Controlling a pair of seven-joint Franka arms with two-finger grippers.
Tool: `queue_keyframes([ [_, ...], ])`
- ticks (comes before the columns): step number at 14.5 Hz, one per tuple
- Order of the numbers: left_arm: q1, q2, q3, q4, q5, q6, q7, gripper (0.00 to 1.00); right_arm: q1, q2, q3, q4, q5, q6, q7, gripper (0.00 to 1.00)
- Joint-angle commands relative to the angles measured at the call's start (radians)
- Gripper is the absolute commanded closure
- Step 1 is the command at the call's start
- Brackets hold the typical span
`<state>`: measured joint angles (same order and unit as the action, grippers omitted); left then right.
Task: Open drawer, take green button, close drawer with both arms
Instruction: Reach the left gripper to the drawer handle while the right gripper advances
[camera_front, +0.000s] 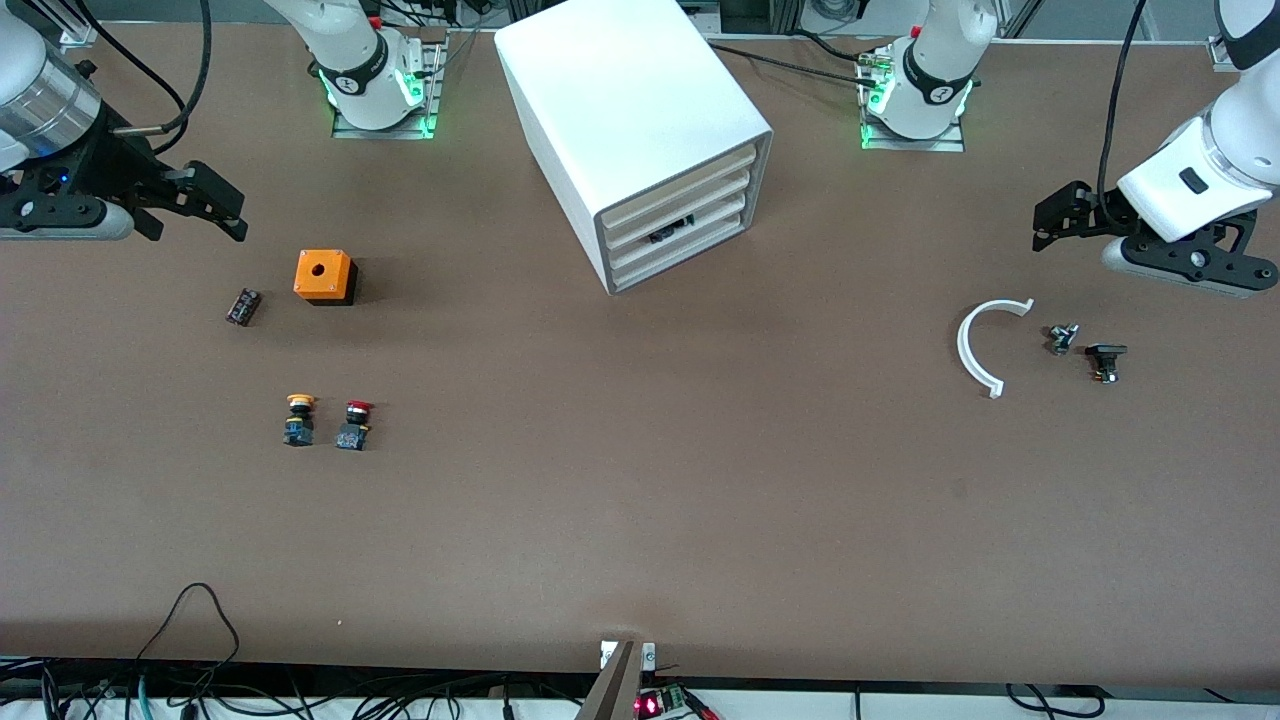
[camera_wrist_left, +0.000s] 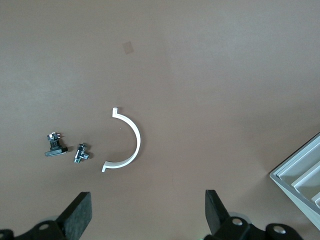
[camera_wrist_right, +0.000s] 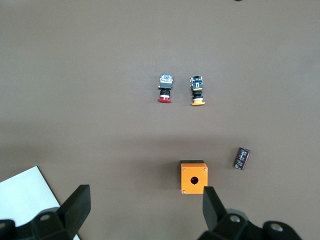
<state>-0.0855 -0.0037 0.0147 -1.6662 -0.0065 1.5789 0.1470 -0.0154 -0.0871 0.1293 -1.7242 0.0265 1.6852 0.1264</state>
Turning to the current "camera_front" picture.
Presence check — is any yellow push button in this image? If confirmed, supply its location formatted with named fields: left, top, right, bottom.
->
left=282, top=393, right=317, bottom=448

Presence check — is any red push button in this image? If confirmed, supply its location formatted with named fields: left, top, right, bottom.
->
left=335, top=400, right=373, bottom=452

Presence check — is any orange box with hole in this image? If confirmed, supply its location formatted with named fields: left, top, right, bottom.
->
left=293, top=249, right=359, bottom=307

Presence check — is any white curved plastic arc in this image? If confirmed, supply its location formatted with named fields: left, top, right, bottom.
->
left=957, top=298, right=1035, bottom=400

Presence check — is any circuit board with red light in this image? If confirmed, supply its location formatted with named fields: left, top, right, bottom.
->
left=635, top=685, right=716, bottom=720

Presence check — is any small black switch part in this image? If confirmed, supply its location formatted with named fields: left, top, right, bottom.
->
left=1085, top=343, right=1129, bottom=385

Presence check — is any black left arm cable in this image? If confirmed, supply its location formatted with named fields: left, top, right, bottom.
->
left=1097, top=0, right=1147, bottom=206

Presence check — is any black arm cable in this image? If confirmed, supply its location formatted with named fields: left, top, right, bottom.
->
left=1097, top=0, right=1147, bottom=206
left=70, top=0, right=213, bottom=156

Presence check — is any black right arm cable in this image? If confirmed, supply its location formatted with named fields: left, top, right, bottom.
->
left=70, top=0, right=213, bottom=156

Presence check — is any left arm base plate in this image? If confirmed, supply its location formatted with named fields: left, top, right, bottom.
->
left=858, top=45, right=967, bottom=153

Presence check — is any black cable on table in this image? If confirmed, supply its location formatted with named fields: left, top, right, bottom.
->
left=705, top=42, right=881, bottom=77

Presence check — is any black looped cable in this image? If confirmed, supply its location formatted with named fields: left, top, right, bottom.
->
left=135, top=583, right=241, bottom=666

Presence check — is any black coiled cable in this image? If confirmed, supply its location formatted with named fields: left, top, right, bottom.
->
left=1005, top=683, right=1106, bottom=717

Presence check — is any aluminium camera post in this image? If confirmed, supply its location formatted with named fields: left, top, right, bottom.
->
left=575, top=640, right=643, bottom=720

